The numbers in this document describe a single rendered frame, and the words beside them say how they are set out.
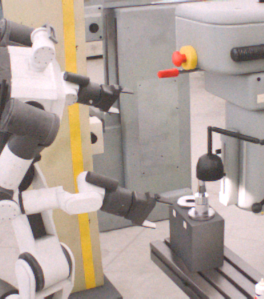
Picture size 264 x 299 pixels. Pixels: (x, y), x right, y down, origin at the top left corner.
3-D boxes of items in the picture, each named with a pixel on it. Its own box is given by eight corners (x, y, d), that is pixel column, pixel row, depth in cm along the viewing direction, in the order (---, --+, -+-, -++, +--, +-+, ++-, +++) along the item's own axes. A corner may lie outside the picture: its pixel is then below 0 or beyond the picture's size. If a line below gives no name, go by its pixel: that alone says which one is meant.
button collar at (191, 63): (191, 72, 152) (190, 48, 150) (179, 67, 158) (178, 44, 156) (197, 71, 153) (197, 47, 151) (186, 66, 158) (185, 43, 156)
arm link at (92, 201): (104, 210, 184) (60, 217, 182) (99, 191, 191) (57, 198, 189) (101, 194, 180) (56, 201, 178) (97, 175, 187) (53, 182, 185)
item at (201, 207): (211, 213, 208) (211, 198, 206) (198, 215, 206) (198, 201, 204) (205, 207, 212) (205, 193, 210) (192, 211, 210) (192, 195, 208)
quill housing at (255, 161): (254, 223, 166) (257, 110, 155) (216, 197, 183) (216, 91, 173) (308, 207, 174) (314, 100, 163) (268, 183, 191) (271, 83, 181)
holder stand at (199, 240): (191, 273, 208) (191, 222, 202) (169, 245, 228) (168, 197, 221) (223, 265, 212) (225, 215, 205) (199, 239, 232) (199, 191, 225)
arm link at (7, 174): (-23, 213, 174) (7, 157, 165) (-22, 185, 184) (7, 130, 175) (13, 225, 179) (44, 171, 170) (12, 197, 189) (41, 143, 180)
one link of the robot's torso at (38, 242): (21, 294, 207) (-23, 168, 207) (62, 275, 219) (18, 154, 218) (42, 294, 196) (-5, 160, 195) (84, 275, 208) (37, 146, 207)
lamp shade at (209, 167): (190, 176, 164) (189, 154, 162) (209, 169, 168) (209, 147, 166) (211, 183, 159) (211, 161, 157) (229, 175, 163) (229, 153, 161)
